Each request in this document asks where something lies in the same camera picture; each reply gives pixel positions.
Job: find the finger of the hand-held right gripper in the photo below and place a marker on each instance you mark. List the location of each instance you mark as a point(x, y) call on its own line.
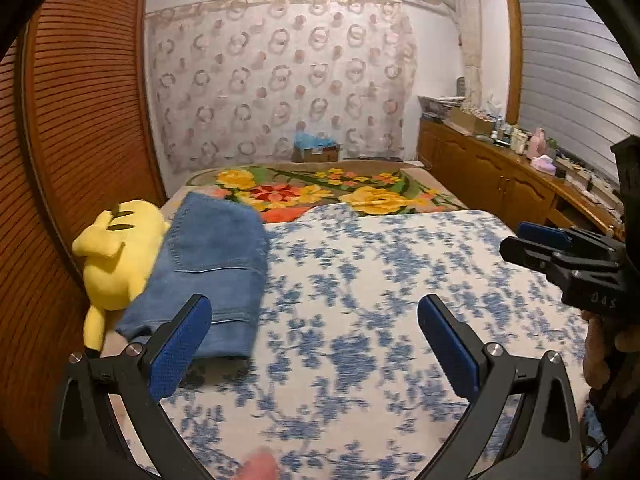
point(542, 234)
point(530, 252)

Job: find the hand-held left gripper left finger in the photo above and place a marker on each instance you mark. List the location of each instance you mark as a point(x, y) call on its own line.
point(180, 345)

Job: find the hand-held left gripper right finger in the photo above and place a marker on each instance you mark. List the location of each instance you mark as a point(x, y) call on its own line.
point(450, 345)

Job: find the blue denim pants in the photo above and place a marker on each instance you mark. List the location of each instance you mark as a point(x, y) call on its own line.
point(210, 260)

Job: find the person's right hand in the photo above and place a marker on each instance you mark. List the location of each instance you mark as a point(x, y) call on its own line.
point(597, 355)

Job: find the person's left hand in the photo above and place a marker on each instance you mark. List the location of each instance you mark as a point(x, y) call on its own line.
point(260, 467)

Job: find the pink tissue pack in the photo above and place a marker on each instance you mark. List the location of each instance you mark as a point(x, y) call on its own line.
point(544, 165)

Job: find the blue floral bed sheet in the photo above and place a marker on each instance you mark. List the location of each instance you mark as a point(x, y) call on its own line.
point(375, 310)

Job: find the long wooden cabinet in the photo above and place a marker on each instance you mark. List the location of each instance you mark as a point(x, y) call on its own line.
point(480, 170)

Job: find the pink bottle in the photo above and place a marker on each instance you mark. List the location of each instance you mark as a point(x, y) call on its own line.
point(536, 144)

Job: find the yellow plush toy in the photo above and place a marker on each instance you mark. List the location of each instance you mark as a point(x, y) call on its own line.
point(115, 260)

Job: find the flat cardboard box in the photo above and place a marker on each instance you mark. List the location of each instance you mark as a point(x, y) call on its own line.
point(467, 122)

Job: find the grey window blind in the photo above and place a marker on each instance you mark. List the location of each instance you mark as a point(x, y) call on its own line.
point(570, 75)

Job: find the patterned basket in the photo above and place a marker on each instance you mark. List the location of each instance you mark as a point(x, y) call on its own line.
point(440, 106)

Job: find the colourful flower blanket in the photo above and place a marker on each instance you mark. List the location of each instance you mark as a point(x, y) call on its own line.
point(280, 195)

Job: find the beige tied curtain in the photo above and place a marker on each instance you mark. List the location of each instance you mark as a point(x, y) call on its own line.
point(467, 35)

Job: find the small cardboard box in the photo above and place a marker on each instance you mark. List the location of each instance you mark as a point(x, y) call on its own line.
point(320, 155)

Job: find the blue plastic bag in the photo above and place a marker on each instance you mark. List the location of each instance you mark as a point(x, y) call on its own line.
point(310, 140)

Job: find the wooden louvered wardrobe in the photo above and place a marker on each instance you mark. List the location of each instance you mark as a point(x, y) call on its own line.
point(85, 110)

